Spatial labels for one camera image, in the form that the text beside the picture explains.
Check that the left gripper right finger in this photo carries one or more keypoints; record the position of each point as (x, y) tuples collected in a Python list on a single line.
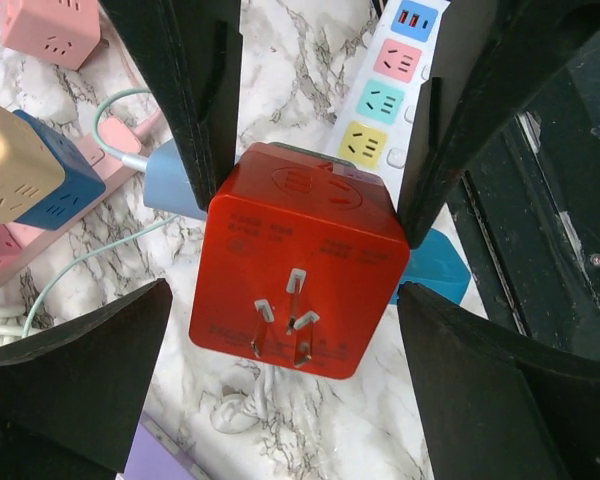
[(495, 404)]

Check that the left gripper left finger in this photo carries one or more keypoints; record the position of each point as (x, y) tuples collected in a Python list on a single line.
[(71, 396)]

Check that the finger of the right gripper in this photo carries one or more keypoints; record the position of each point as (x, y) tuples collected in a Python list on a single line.
[(189, 54), (490, 59)]

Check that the pink cube socket adapter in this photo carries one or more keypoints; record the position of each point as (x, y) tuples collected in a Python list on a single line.
[(61, 32)]

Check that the white power strip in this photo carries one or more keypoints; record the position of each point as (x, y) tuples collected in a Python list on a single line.
[(374, 126)]

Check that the red cube socket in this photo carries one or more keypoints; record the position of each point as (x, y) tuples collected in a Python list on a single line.
[(301, 256)]

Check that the dark green cube socket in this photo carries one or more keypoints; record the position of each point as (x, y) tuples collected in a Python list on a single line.
[(310, 150)]

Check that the dark blue cube socket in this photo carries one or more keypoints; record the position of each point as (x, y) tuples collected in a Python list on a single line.
[(65, 170)]

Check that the purple usb power strip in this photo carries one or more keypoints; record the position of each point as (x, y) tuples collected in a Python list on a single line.
[(154, 456)]

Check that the light blue usb charger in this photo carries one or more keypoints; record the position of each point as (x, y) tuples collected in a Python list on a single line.
[(166, 184)]

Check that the pink flat adapter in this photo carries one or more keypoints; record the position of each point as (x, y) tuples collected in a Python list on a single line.
[(22, 242)]

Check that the beige cube adapter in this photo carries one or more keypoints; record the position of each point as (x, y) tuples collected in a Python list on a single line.
[(29, 171)]

